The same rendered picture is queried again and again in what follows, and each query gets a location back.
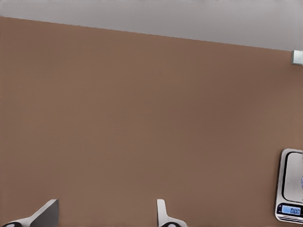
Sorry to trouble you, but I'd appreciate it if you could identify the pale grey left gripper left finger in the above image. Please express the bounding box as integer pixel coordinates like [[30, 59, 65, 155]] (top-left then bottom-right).
[[0, 199, 59, 227]]

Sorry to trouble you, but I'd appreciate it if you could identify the silver digital kitchen scale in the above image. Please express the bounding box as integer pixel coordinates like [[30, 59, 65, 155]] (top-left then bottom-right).
[[274, 148, 303, 223]]

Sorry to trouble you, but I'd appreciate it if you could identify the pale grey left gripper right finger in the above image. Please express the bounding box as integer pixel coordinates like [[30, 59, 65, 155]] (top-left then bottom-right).
[[157, 199, 188, 227]]

